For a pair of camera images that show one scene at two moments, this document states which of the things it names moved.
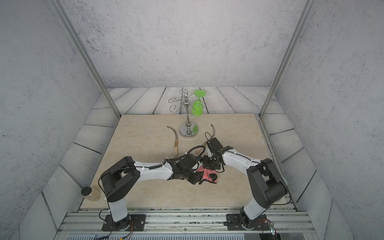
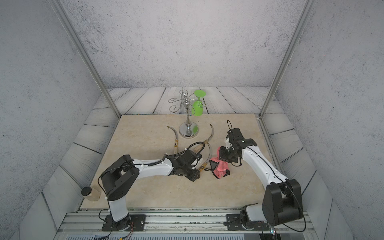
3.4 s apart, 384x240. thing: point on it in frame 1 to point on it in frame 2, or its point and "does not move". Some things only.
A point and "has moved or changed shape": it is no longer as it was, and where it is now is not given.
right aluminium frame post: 308,7 does not move
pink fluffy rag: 206,173 has moved or changed shape
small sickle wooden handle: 176,142 does not move
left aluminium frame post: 80,44 does not move
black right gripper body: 210,163 to 227,155
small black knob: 93,194 does not move
